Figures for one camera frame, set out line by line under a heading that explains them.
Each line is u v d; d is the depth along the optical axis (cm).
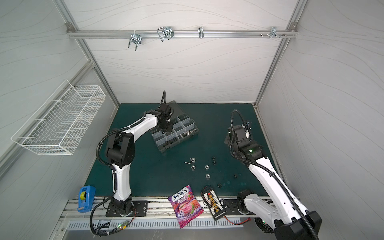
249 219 71
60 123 69
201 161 89
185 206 73
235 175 84
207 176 84
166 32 76
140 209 74
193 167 87
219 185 80
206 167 87
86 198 73
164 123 83
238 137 55
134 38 78
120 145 57
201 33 78
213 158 91
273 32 76
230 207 73
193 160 90
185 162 89
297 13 74
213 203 73
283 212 39
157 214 73
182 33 78
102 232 68
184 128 101
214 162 88
